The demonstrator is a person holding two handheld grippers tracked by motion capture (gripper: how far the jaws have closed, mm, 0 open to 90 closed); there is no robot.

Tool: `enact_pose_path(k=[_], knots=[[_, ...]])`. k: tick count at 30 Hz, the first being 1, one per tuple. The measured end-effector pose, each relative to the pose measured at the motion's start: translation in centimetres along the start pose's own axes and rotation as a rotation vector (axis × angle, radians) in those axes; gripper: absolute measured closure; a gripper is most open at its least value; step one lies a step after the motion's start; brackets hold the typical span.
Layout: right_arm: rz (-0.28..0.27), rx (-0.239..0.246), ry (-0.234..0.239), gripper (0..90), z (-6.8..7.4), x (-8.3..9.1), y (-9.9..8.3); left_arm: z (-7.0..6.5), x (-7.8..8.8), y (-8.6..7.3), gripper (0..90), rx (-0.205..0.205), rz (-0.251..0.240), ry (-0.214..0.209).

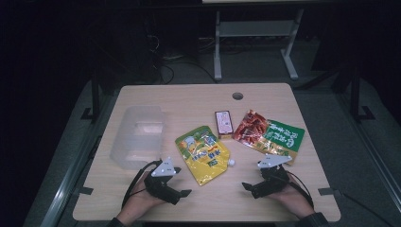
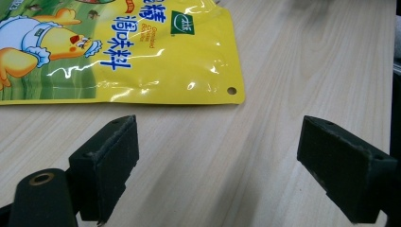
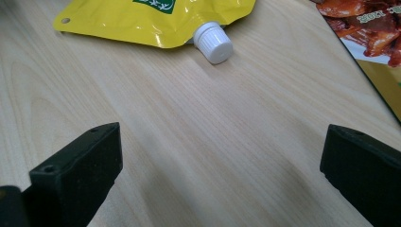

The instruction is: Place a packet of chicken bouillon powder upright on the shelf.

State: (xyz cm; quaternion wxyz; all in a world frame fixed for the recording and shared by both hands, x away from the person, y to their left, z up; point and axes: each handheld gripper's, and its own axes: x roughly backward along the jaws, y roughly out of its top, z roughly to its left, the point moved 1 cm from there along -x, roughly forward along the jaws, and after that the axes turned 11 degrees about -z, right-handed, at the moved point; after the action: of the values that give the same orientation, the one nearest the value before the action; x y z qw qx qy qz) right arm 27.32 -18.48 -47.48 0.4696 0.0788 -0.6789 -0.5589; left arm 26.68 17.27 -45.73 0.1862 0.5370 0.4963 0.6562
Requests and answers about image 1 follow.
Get red and green snack bag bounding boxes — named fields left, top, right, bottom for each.
left=232, top=109, right=306, bottom=166

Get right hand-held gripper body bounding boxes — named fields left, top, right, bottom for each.
left=252, top=154, right=293, bottom=200

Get small red box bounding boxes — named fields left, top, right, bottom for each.
left=214, top=110, right=235, bottom=140

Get white metal desk frame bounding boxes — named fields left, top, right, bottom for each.
left=213, top=9, right=305, bottom=81

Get person's left hand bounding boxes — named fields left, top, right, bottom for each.
left=116, top=171, right=166, bottom=227

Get right hand-held gripper cable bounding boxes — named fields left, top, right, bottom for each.
left=285, top=169, right=316, bottom=209

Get yellow spout pouch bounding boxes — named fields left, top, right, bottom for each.
left=174, top=125, right=236, bottom=187

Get black metal stand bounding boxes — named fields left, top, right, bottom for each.
left=79, top=70, right=102, bottom=124
left=349, top=67, right=376, bottom=122

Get black floor cables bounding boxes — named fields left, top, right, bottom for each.
left=148, top=34, right=218, bottom=85

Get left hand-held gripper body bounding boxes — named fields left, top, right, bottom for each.
left=143, top=156, right=182, bottom=206

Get person's right hand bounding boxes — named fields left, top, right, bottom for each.
left=268, top=174, right=316, bottom=219

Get clear plastic container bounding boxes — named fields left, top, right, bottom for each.
left=109, top=105, right=167, bottom=171

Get aluminium floor rail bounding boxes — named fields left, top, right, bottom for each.
left=334, top=91, right=401, bottom=202
left=39, top=94, right=121, bottom=227

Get thin black floor cable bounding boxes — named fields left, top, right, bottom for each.
left=341, top=192, right=395, bottom=227

